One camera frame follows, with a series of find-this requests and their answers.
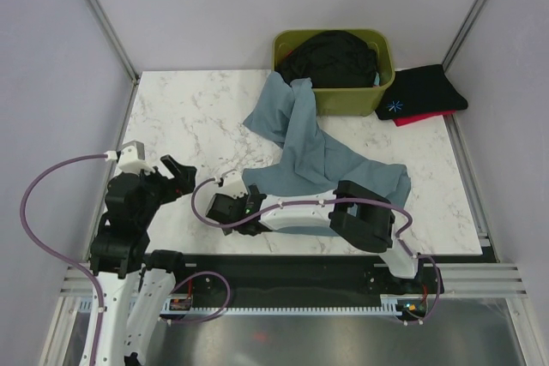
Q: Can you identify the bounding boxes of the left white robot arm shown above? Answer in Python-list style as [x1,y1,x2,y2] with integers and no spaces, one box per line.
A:
[81,155,196,365]

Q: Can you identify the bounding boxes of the folded red t shirt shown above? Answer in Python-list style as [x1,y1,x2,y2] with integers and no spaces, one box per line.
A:
[393,111,455,127]

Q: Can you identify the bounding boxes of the aluminium frame post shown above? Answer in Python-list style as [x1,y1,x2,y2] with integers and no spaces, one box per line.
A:
[442,0,489,71]
[84,0,140,85]

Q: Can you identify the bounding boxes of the white slotted cable duct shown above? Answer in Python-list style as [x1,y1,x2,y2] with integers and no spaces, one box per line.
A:
[160,297,428,318]

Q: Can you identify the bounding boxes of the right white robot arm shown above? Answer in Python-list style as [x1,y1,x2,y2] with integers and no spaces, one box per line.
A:
[203,180,424,292]

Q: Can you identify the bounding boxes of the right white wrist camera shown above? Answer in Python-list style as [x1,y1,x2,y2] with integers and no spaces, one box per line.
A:
[214,170,248,198]

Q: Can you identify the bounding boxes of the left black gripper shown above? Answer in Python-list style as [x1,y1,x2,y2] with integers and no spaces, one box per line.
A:
[135,153,196,226]

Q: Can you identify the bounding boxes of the front aluminium rail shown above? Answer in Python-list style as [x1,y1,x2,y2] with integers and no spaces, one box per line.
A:
[60,263,527,298]

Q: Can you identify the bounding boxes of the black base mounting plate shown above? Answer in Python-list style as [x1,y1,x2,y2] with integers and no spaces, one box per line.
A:
[145,250,444,309]

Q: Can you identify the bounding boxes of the left aluminium frame post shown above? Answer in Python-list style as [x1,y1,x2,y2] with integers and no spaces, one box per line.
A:
[84,0,140,85]

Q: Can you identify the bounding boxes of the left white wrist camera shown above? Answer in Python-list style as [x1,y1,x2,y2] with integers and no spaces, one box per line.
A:
[117,141,155,176]

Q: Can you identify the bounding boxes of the black clothes in bin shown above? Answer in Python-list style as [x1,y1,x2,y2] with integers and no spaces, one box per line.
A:
[275,30,377,88]

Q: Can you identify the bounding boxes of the olive green plastic bin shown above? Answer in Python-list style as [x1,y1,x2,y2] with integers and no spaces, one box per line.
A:
[272,28,395,117]

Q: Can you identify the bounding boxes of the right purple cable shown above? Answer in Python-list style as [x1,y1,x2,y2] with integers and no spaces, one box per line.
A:
[190,176,443,327]

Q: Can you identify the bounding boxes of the folded black t shirt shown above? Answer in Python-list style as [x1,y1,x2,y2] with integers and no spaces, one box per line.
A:
[375,64,468,122]

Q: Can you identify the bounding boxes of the blue-grey t shirt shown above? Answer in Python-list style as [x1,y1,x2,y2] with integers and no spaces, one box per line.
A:
[242,70,413,238]

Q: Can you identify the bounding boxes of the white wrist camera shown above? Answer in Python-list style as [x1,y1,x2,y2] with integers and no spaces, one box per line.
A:
[214,170,248,198]
[117,141,155,176]

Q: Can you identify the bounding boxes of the right aluminium frame post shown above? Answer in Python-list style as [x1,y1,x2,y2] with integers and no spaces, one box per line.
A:
[442,0,489,71]

